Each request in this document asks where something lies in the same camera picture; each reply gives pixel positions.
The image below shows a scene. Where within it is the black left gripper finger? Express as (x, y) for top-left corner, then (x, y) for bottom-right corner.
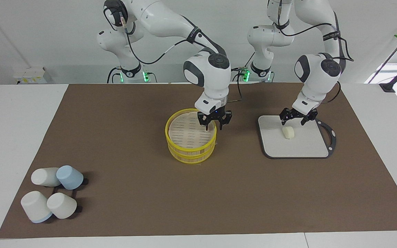
(300, 109), (318, 125)
(280, 107), (298, 125)

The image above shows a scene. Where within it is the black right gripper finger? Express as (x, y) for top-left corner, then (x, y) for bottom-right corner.
(216, 110), (232, 131)
(198, 111), (213, 131)

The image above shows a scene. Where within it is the yellow bamboo steamer lid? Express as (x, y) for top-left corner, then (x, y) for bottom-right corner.
(165, 108), (217, 151)

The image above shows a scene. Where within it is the yellow bamboo steamer basket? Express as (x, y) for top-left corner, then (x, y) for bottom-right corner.
(167, 139), (216, 164)

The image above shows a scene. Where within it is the white board with dark rim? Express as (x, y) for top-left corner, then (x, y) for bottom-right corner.
(257, 115), (337, 159)

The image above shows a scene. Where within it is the brown table mat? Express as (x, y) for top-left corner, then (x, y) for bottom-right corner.
(0, 83), (397, 239)

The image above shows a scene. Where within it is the light blue cup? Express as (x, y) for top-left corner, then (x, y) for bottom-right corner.
(56, 165), (84, 190)

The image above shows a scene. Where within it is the black cup rack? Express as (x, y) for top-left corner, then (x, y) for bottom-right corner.
(49, 177), (89, 221)

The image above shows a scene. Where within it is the plain white cup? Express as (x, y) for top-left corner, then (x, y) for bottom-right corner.
(47, 193), (78, 219)
(31, 167), (61, 187)

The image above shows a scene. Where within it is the white cup with blue rim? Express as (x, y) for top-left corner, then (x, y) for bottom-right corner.
(21, 191), (53, 224)

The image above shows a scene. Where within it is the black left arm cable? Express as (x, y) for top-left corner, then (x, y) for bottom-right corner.
(267, 0), (355, 104)

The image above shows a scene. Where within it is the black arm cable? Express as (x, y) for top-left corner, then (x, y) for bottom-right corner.
(267, 0), (355, 104)
(103, 6), (201, 66)

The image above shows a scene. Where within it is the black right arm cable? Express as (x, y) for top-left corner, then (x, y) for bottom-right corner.
(103, 6), (201, 66)

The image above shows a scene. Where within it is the white wall socket box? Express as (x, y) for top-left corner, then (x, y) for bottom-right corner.
(13, 67), (52, 84)

